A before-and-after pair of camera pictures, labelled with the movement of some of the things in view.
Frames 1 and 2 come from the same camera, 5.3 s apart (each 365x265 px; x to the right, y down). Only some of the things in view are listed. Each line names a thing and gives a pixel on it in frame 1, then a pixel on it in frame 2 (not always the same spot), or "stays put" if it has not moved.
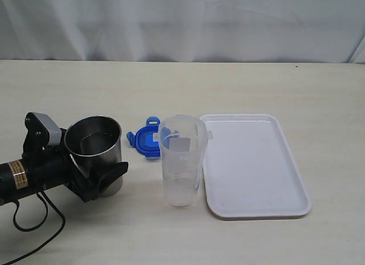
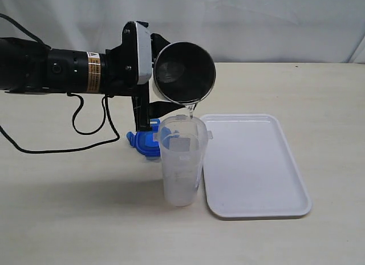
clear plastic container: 183,141 stays put
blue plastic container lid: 146,139 stays put
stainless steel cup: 94,140 to 185,73
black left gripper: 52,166 to 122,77
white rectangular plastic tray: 249,170 stays put
